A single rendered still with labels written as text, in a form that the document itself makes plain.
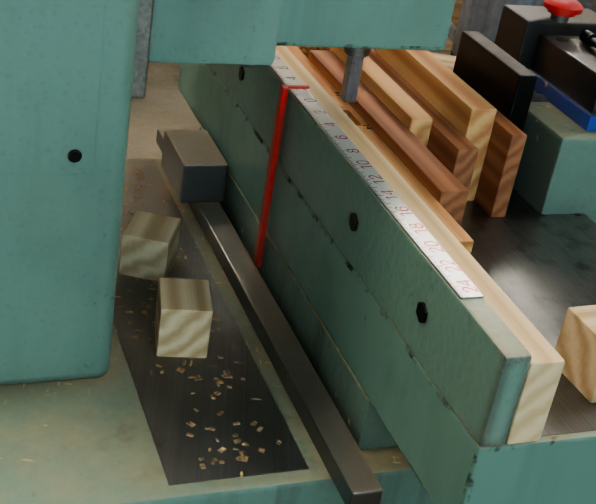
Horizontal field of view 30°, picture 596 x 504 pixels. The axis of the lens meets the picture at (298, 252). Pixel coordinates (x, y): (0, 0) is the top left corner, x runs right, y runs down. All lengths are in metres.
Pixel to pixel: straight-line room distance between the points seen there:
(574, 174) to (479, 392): 0.29
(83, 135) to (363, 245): 0.18
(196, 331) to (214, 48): 0.19
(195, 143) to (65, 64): 0.34
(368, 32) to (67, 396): 0.30
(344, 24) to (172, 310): 0.22
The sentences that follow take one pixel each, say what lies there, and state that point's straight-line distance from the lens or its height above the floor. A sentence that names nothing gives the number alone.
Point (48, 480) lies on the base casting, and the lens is 0.64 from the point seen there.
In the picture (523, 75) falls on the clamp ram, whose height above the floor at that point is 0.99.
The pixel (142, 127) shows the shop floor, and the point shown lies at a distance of 3.06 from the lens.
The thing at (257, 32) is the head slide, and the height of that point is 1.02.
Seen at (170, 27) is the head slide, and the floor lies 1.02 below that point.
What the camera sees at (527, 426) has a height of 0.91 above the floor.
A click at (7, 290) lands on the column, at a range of 0.66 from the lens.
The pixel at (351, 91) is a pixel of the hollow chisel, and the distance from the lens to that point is 0.78.
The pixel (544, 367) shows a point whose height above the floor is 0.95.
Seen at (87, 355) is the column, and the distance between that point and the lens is 0.70.
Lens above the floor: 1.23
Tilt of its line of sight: 29 degrees down
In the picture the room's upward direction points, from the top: 10 degrees clockwise
